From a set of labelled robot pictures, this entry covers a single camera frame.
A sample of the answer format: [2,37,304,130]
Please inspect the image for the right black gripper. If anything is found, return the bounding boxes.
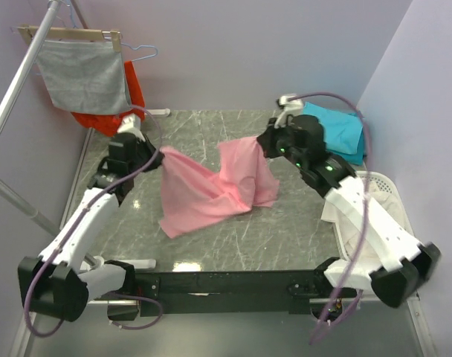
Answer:
[257,116,306,169]

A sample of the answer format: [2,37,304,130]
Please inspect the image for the pink t shirt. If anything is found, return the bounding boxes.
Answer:
[160,137,280,239]

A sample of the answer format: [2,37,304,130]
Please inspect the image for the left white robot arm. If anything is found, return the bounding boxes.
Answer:
[18,132,163,322]

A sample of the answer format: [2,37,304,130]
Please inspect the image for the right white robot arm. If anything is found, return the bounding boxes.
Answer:
[257,115,442,308]

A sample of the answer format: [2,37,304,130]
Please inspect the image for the folded teal t shirt stack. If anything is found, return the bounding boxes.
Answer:
[303,103,365,166]

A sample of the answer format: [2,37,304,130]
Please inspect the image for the orange hanging garment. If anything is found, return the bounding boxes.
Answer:
[70,59,146,138]

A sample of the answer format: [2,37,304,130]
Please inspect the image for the grey hanging cloth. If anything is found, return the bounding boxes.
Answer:
[36,40,131,115]

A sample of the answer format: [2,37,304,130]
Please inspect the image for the white laundry basket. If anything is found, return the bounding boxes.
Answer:
[332,170,416,295]

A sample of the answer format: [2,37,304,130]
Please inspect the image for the white garment in basket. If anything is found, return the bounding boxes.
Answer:
[321,173,406,260]

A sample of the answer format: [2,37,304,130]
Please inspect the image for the black base beam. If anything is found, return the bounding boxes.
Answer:
[132,270,332,315]

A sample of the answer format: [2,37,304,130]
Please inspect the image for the metal clothes rack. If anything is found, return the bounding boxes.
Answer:
[0,0,171,276]

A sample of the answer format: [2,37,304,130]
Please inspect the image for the wooden clip hanger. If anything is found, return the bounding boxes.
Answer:
[15,25,122,53]

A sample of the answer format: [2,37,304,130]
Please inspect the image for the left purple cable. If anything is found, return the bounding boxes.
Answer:
[23,105,164,338]

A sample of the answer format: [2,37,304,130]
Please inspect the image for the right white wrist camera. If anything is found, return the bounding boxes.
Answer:
[274,94,304,129]

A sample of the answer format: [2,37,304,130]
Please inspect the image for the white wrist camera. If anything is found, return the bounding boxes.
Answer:
[117,113,146,141]
[274,94,304,129]

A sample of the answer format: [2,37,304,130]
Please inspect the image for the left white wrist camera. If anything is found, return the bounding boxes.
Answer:
[117,113,146,141]

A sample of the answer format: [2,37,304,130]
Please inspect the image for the blue wire hanger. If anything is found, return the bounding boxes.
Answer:
[35,0,158,77]

